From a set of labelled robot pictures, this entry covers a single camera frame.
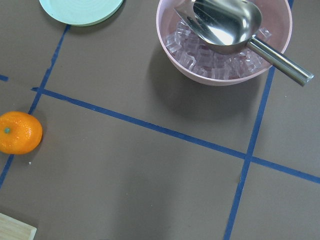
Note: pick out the light green plate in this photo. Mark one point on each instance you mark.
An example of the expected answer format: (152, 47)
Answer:
(80, 13)

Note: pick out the orange mandarin fruit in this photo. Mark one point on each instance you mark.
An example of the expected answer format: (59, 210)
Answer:
(20, 133)

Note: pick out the pink bowl with ice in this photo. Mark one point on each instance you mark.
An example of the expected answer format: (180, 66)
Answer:
(276, 17)

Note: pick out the wooden cutting board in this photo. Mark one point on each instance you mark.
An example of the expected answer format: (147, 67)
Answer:
(13, 229)

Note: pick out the metal ice scoop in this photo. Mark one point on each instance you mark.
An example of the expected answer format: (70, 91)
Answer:
(229, 26)

